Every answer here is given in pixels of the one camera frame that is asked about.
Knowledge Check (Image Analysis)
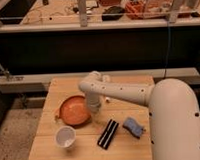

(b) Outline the black white striped block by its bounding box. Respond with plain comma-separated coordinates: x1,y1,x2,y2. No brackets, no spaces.
97,119,119,149

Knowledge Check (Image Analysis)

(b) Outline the orange ceramic bowl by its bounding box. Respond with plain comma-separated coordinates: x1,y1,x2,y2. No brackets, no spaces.
55,95,91,126

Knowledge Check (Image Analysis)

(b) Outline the orange box on shelf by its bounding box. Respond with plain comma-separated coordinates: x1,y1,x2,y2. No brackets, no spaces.
125,0,170,19

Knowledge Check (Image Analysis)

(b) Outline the black object on shelf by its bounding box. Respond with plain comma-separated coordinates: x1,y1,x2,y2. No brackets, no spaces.
102,6,125,21

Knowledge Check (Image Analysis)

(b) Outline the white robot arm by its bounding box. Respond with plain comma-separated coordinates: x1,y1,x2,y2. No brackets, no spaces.
79,72,200,160

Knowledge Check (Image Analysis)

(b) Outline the wooden table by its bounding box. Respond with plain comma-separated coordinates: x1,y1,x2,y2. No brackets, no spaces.
28,77,152,160

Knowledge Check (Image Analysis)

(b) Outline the blue cable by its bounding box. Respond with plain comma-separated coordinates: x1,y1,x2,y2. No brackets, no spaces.
161,22,175,80

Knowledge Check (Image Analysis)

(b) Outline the white plastic cup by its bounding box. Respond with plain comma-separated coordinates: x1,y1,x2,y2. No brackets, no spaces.
55,126,76,149

